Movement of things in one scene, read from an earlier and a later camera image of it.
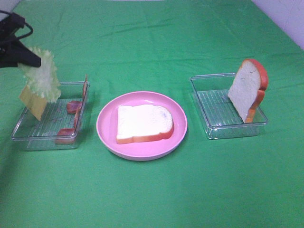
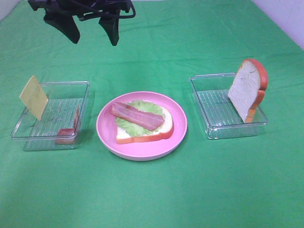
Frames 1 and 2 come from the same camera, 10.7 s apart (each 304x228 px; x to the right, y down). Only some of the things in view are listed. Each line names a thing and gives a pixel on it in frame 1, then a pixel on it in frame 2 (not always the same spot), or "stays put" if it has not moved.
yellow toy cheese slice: (33, 102) stays put
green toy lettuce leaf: (42, 80) to (133, 128)
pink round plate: (107, 120) stays put
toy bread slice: (247, 90) stays put
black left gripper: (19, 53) to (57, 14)
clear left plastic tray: (57, 128) stays put
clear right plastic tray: (210, 94) stays put
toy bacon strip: (66, 136) stays put
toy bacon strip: (73, 106) to (148, 121)
